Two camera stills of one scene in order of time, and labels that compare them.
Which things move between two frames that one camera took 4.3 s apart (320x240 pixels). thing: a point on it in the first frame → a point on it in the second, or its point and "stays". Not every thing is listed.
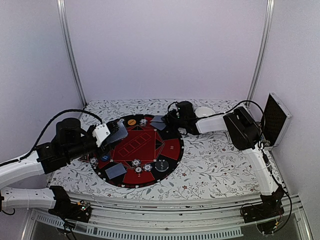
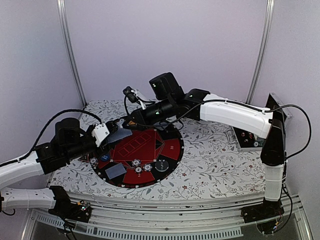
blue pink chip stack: x=94 y=162 stays
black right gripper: x=167 y=118 → x=141 y=121
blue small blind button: x=104 y=158 stays
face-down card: x=115 y=171 stays
